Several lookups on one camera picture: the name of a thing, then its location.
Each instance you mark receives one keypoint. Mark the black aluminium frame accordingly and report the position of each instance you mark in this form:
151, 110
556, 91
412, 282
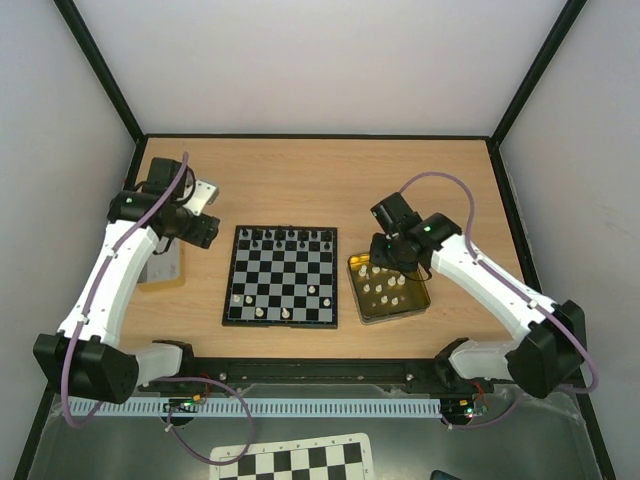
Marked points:
83, 37

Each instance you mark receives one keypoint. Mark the black silver chess board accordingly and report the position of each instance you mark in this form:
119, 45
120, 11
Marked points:
275, 265

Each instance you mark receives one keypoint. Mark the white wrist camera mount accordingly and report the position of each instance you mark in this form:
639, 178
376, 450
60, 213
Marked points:
204, 194

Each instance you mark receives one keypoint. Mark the black phone corner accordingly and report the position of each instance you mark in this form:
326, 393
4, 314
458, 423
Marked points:
441, 475

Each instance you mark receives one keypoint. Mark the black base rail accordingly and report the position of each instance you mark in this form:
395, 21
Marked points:
410, 375

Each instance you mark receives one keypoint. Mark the gold tin with pieces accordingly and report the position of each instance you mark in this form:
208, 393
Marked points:
381, 294

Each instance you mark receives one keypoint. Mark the printed checkerboard sheet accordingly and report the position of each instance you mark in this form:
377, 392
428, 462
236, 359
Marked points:
347, 456

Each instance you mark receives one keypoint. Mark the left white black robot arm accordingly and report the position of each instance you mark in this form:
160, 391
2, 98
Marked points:
82, 358

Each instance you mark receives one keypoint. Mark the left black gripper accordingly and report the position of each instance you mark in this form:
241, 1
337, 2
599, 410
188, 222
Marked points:
206, 233

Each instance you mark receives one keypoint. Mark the silver gold tin lid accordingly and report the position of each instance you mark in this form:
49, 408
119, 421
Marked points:
163, 271

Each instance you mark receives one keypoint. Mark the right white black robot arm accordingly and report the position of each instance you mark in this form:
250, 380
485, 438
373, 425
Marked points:
548, 339

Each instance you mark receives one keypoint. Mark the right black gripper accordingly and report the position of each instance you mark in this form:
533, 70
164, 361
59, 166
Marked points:
382, 251

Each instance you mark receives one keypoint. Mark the white slotted cable duct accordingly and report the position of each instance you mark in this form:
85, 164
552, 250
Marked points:
276, 408

